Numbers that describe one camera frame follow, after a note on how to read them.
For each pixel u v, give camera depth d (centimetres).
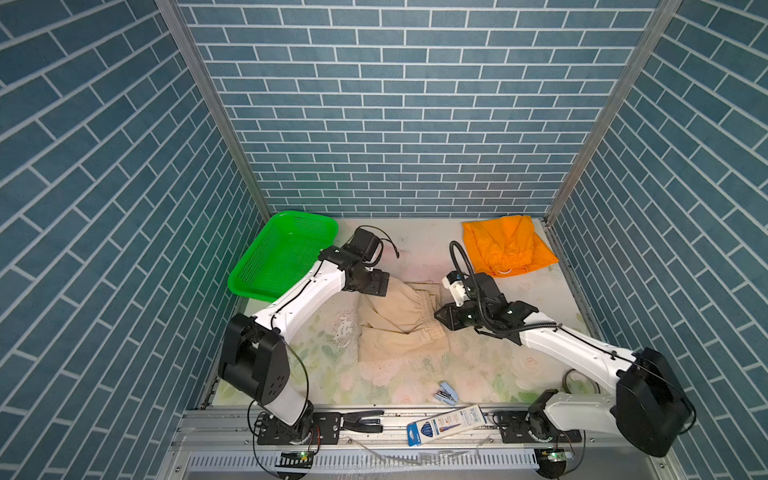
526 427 73
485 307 63
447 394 78
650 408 41
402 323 87
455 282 75
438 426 73
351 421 74
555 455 72
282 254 102
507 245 108
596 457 71
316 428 73
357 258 61
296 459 72
